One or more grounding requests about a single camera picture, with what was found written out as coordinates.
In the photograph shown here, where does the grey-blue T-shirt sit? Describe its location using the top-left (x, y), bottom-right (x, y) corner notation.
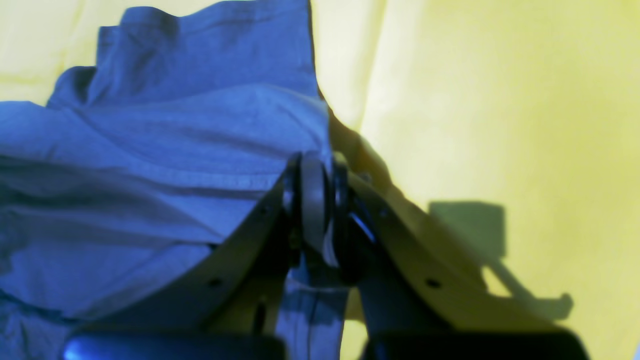
top-left (1, 0), bottom-right (332, 360)

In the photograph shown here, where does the yellow table cloth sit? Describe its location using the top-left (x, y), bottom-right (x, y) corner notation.
top-left (1, 0), bottom-right (639, 360)

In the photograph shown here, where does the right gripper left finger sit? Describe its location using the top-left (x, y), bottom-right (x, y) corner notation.
top-left (62, 153), bottom-right (330, 360)

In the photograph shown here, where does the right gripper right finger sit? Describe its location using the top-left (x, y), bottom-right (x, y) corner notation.
top-left (331, 153), bottom-right (588, 360)

